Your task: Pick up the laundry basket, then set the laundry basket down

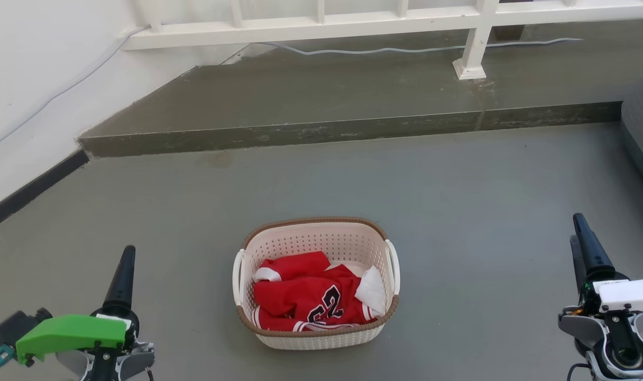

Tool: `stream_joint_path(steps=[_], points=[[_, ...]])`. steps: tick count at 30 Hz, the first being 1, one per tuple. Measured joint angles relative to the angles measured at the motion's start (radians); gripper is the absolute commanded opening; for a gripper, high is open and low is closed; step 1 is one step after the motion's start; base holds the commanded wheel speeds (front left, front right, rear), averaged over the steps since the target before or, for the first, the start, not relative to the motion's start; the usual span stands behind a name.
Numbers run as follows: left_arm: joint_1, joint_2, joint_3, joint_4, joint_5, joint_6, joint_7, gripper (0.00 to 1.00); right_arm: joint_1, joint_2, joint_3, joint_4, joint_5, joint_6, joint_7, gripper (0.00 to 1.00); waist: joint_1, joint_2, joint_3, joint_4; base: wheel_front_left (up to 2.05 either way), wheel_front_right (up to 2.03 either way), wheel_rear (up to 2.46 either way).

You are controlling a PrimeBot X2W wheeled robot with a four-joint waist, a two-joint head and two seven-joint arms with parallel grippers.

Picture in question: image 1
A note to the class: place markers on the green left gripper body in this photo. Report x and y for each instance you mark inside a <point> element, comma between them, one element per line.
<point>70,330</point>

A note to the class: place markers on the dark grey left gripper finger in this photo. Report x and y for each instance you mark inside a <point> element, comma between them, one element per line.
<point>121,280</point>

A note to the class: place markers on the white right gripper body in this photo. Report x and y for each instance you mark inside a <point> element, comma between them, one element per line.
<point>628,293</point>

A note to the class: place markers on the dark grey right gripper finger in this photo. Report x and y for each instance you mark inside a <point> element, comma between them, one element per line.
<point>592,248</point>
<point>577,264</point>

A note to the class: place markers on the cream perforated laundry basket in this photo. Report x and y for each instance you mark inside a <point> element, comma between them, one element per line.
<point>321,241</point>

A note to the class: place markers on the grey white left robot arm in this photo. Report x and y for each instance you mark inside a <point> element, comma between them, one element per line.
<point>123,362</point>

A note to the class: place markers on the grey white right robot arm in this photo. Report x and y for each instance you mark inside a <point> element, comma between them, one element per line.
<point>617,344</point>

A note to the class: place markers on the red basketball jersey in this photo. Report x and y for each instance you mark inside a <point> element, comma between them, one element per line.
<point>295,296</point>

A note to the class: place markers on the white crumpled cloth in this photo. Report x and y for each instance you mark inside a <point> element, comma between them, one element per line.
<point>371,291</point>

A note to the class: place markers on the white wooden railing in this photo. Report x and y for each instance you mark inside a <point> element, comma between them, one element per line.
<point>300,24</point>

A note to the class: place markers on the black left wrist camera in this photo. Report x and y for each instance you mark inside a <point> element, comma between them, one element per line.
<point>15,325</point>

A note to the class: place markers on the black wall baseboard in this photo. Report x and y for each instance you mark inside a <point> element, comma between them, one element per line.
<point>30,193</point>

